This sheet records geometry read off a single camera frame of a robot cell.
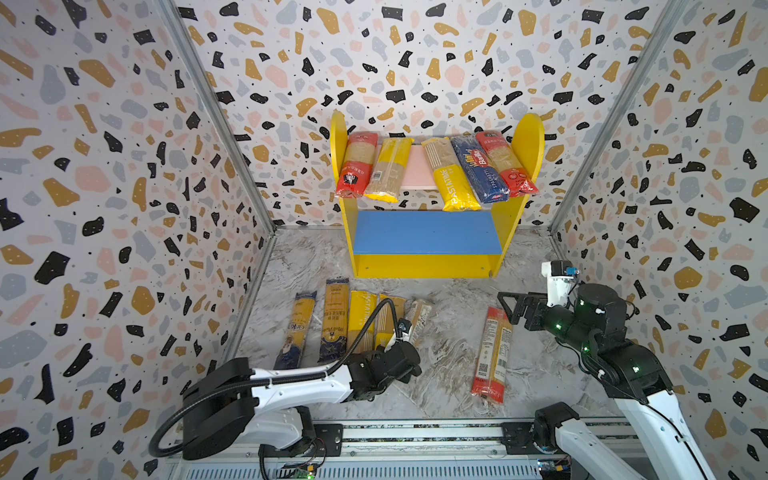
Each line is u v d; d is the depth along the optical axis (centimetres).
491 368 83
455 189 70
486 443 75
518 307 58
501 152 80
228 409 41
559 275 56
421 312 88
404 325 72
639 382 43
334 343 88
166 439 37
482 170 74
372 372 60
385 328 70
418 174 79
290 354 85
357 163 76
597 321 46
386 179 73
